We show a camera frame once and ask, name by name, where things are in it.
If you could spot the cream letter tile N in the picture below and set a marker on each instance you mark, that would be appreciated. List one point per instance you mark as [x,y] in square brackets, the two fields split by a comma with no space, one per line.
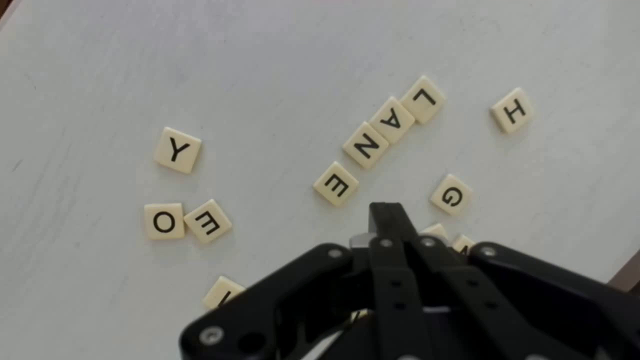
[367,144]

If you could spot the cream letter tile behind finger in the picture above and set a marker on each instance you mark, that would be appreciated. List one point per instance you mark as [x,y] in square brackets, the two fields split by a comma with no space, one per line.
[461,244]

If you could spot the cream letter tile G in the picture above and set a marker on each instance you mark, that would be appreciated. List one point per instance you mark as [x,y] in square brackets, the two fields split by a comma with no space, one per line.
[451,195]

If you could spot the cream letter tile Y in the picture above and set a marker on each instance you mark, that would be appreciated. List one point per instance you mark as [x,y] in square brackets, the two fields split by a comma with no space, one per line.
[176,151]

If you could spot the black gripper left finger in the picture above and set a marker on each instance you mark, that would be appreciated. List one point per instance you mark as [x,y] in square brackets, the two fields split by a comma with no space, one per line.
[285,314]

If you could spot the cream letter tile lower left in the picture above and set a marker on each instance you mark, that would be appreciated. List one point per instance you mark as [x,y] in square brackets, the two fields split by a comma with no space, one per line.
[221,293]

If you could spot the cream letter tile H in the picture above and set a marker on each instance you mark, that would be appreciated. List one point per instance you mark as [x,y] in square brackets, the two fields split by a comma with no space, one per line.
[512,110]

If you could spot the cream letter tile O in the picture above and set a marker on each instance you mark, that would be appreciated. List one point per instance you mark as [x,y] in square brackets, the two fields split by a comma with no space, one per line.
[165,220]

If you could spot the cream letter tile E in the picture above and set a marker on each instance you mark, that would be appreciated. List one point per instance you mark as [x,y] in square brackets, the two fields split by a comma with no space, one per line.
[337,184]
[208,220]

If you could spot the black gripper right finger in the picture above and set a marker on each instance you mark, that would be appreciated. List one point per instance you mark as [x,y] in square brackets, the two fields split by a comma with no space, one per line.
[490,302]

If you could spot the cream letter tile L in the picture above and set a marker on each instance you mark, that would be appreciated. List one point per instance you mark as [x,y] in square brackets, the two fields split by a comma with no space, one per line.
[423,100]

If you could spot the cream letter tile A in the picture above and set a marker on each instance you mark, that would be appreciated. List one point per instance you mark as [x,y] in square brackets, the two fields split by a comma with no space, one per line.
[392,121]

